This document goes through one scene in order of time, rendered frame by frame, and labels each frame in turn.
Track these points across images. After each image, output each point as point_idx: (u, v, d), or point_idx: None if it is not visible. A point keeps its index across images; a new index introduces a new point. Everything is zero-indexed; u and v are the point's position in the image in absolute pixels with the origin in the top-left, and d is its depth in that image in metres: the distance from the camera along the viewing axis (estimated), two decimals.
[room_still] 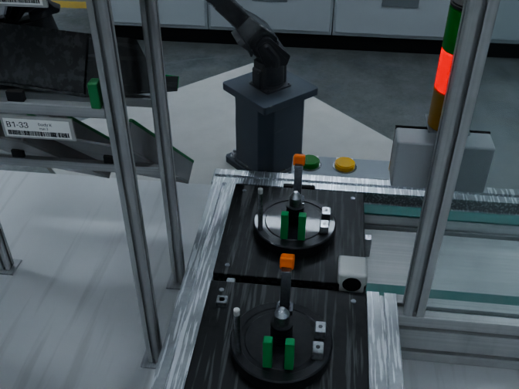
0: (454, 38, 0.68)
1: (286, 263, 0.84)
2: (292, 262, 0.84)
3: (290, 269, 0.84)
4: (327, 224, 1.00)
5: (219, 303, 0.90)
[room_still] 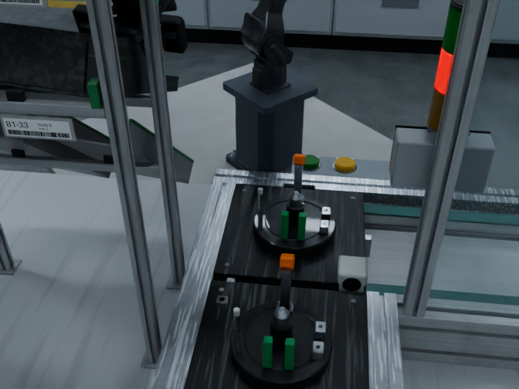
0: (454, 38, 0.68)
1: (286, 263, 0.84)
2: (292, 262, 0.84)
3: (290, 269, 0.84)
4: (327, 224, 1.00)
5: (219, 303, 0.90)
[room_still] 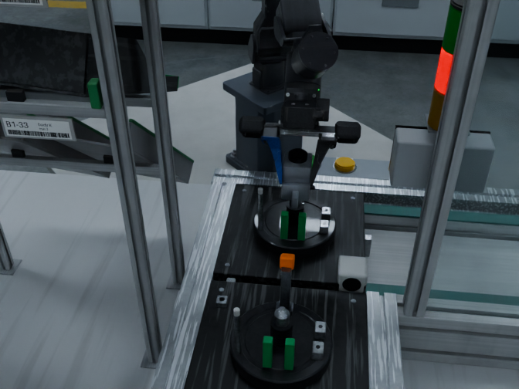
0: (454, 38, 0.68)
1: (286, 263, 0.84)
2: (292, 262, 0.84)
3: (290, 269, 0.84)
4: (327, 224, 1.00)
5: (219, 303, 0.90)
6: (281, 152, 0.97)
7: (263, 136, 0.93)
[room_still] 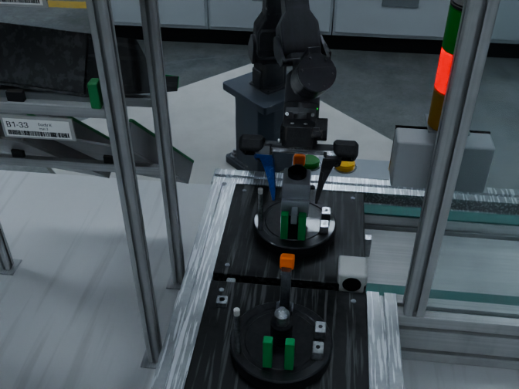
0: (454, 38, 0.68)
1: (286, 263, 0.84)
2: (292, 262, 0.84)
3: (290, 269, 0.84)
4: (327, 224, 1.00)
5: (219, 303, 0.90)
6: (274, 169, 0.99)
7: (256, 153, 0.95)
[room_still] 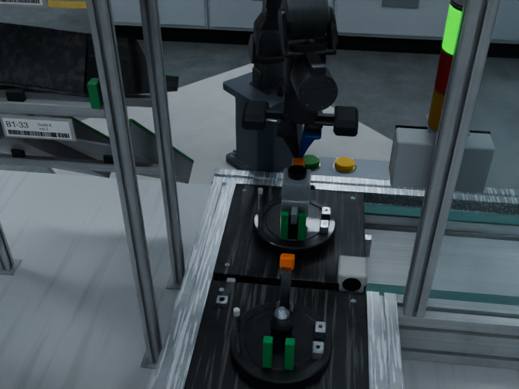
0: (454, 38, 0.68)
1: (286, 263, 0.84)
2: (292, 262, 0.84)
3: (290, 269, 0.84)
4: (327, 224, 1.00)
5: (219, 303, 0.90)
6: (301, 140, 1.01)
7: None
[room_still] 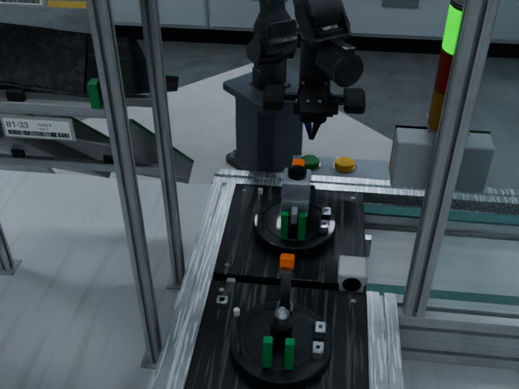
0: (454, 38, 0.68)
1: (286, 263, 0.84)
2: (292, 262, 0.84)
3: (290, 269, 0.84)
4: (327, 224, 1.00)
5: (219, 303, 0.90)
6: None
7: (295, 113, 1.12)
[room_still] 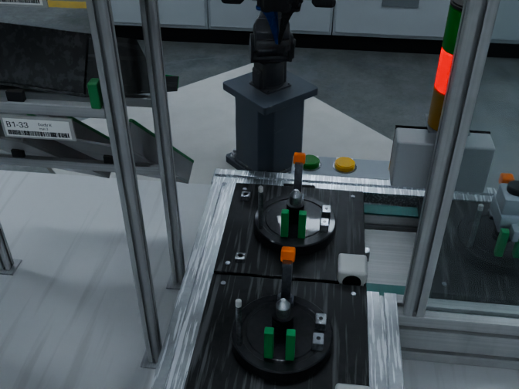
0: (454, 38, 0.68)
1: (299, 159, 1.05)
2: (303, 158, 1.05)
3: (301, 163, 1.04)
4: None
5: (244, 197, 1.11)
6: (276, 11, 1.04)
7: (258, 8, 1.00)
